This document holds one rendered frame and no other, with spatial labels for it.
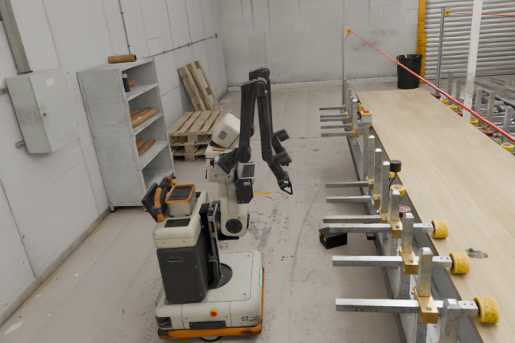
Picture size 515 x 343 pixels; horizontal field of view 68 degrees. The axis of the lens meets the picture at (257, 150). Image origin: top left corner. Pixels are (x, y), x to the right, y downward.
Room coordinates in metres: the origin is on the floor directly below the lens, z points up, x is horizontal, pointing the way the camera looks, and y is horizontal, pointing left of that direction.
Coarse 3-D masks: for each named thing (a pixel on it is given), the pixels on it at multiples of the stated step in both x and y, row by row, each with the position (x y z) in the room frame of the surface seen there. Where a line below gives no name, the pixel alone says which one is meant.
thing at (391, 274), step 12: (348, 144) 3.52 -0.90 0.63; (360, 156) 3.02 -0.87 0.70; (360, 168) 2.76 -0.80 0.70; (360, 180) 2.56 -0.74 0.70; (372, 204) 2.18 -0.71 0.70; (384, 240) 1.78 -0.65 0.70; (384, 252) 1.67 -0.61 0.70; (384, 276) 1.55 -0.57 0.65; (396, 276) 1.48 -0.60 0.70; (396, 288) 1.40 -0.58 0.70; (396, 312) 1.27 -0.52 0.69; (396, 324) 1.26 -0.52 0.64; (408, 324) 1.19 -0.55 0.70; (408, 336) 1.13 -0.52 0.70
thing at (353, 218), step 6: (324, 216) 1.83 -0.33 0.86; (330, 216) 1.82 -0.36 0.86; (336, 216) 1.81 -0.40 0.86; (342, 216) 1.81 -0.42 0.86; (348, 216) 1.80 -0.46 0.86; (354, 216) 1.80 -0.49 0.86; (360, 216) 1.79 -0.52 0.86; (366, 216) 1.78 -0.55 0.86; (372, 216) 1.78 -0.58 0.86; (378, 216) 1.77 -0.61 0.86; (324, 222) 1.80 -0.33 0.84; (330, 222) 1.80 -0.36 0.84; (336, 222) 1.79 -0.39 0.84; (342, 222) 1.79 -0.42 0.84; (348, 222) 1.78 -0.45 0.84; (354, 222) 1.78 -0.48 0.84; (360, 222) 1.77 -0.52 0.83; (366, 222) 1.77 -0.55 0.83; (372, 222) 1.76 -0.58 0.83; (378, 222) 1.76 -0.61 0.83
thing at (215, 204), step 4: (212, 204) 2.30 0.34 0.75; (216, 204) 2.22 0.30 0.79; (216, 208) 2.17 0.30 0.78; (216, 212) 2.16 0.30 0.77; (208, 216) 2.10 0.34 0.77; (212, 216) 2.08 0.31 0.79; (216, 216) 2.14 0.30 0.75; (220, 216) 2.27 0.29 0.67; (248, 216) 2.18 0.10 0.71; (208, 220) 2.10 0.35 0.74; (212, 220) 2.10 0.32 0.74; (216, 220) 2.12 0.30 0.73; (220, 220) 2.25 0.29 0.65; (248, 220) 2.12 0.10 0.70; (212, 224) 2.14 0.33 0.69; (216, 224) 2.10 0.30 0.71; (220, 224) 2.22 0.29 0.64; (248, 224) 2.08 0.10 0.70; (212, 228) 2.14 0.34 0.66; (216, 228) 2.09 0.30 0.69; (220, 228) 2.20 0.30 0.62; (212, 232) 2.10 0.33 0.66; (216, 232) 2.08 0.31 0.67; (220, 232) 2.17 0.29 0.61; (212, 236) 2.10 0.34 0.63; (216, 236) 2.08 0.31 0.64; (220, 236) 2.12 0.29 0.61; (224, 236) 2.12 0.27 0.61; (228, 236) 2.09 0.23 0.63; (232, 236) 2.09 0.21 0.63; (216, 240) 2.08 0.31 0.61; (220, 240) 2.15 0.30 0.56
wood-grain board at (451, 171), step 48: (384, 96) 4.24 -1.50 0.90; (432, 96) 4.03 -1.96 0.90; (384, 144) 2.73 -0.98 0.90; (432, 144) 2.64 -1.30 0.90; (480, 144) 2.55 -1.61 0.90; (432, 192) 1.90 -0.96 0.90; (480, 192) 1.85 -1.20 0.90; (432, 240) 1.46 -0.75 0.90; (480, 240) 1.42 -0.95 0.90; (480, 288) 1.14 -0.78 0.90; (480, 336) 0.93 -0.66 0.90
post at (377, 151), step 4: (376, 152) 2.03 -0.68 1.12; (380, 152) 2.03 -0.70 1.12; (376, 156) 2.03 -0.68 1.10; (380, 156) 2.03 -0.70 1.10; (376, 160) 2.03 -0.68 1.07; (380, 160) 2.03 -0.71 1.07; (376, 164) 2.03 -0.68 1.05; (380, 164) 2.03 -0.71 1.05; (376, 168) 2.03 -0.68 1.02; (380, 168) 2.03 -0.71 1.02; (376, 172) 2.03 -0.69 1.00; (380, 172) 2.03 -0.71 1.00; (376, 176) 2.03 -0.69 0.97; (380, 176) 2.03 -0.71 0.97; (376, 180) 2.03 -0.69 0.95; (380, 180) 2.03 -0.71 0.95; (376, 184) 2.03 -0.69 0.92; (380, 184) 2.03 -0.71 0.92; (376, 188) 2.03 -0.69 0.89; (380, 188) 2.03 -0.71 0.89; (376, 192) 2.03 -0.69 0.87; (376, 208) 2.03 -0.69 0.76
